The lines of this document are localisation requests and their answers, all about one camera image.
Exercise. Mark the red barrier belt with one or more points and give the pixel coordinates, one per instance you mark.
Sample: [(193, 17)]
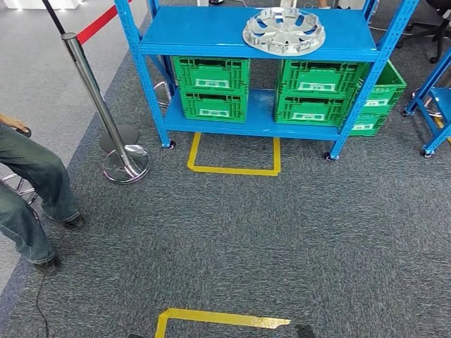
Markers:
[(95, 23)]

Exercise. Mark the blue metal shelf rack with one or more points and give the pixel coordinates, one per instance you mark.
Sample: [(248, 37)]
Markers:
[(437, 98), (218, 32)]

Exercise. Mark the black office chair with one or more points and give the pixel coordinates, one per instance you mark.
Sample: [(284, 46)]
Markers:
[(437, 28)]

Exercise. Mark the black right camera bracket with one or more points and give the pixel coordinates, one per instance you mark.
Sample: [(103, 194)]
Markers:
[(304, 331)]

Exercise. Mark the chrome wheeled frame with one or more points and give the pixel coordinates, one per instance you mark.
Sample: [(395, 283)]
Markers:
[(21, 189)]

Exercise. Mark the black round-base pole stand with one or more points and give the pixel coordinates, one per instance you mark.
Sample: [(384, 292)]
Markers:
[(122, 135)]

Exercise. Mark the black round disc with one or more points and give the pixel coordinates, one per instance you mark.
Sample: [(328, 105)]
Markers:
[(25, 132)]

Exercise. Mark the silver wheel hubcap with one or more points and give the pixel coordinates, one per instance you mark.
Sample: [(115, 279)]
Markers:
[(283, 32)]

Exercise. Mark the person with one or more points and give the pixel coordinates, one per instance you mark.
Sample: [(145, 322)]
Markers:
[(32, 172)]

